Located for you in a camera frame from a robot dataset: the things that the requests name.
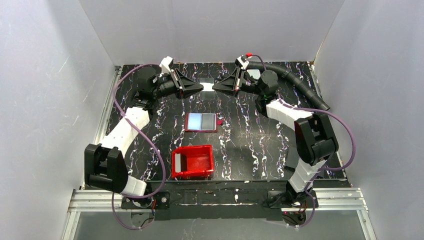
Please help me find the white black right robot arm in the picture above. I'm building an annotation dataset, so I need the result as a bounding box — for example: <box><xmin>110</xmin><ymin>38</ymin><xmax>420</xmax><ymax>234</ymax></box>
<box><xmin>212</xmin><ymin>53</ymin><xmax>339</xmax><ymax>196</ymax></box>

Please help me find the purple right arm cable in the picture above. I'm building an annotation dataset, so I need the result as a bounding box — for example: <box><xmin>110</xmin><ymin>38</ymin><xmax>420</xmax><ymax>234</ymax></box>
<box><xmin>248</xmin><ymin>52</ymin><xmax>357</xmax><ymax>229</ymax></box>

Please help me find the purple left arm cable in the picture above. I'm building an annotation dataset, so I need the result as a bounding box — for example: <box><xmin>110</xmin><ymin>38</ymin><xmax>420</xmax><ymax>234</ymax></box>
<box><xmin>110</xmin><ymin>63</ymin><xmax>167</xmax><ymax>231</ymax></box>

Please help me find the lower black card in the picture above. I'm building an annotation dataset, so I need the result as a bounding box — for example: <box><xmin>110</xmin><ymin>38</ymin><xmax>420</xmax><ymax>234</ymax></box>
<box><xmin>283</xmin><ymin>147</ymin><xmax>300</xmax><ymax>173</ymax></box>

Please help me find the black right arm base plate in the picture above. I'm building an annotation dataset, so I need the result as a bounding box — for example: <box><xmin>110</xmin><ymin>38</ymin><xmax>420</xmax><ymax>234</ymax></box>
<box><xmin>262</xmin><ymin>190</ymin><xmax>319</xmax><ymax>211</ymax></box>

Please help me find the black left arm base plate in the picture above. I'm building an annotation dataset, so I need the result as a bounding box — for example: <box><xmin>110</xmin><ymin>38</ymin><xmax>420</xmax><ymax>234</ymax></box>
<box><xmin>121</xmin><ymin>191</ymin><xmax>171</xmax><ymax>210</ymax></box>

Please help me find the grey corrugated hose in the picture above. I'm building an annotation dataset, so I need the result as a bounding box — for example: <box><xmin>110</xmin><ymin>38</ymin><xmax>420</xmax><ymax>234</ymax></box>
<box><xmin>246</xmin><ymin>59</ymin><xmax>331</xmax><ymax>112</ymax></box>

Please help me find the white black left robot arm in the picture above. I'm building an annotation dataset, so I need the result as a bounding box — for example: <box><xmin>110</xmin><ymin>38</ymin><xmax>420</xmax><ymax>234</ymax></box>
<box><xmin>84</xmin><ymin>56</ymin><xmax>204</xmax><ymax>199</ymax></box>

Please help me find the aluminium frame rail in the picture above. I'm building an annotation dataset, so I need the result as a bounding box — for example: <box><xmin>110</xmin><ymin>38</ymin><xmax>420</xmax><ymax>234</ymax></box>
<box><xmin>62</xmin><ymin>71</ymin><xmax>375</xmax><ymax>240</ymax></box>

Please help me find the red plastic bin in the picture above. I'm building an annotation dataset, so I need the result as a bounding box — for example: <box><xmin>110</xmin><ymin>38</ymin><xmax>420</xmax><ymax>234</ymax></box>
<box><xmin>171</xmin><ymin>144</ymin><xmax>215</xmax><ymax>180</ymax></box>

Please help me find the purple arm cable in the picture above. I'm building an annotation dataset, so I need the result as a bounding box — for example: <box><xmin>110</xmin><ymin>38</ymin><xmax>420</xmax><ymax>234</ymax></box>
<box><xmin>110</xmin><ymin>63</ymin><xmax>167</xmax><ymax>231</ymax></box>
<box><xmin>248</xmin><ymin>52</ymin><xmax>357</xmax><ymax>229</ymax></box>

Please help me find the white rectangular box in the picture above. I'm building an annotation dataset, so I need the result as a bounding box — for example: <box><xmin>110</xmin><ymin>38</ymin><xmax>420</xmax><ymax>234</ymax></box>
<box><xmin>247</xmin><ymin>69</ymin><xmax>261</xmax><ymax>80</ymax></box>

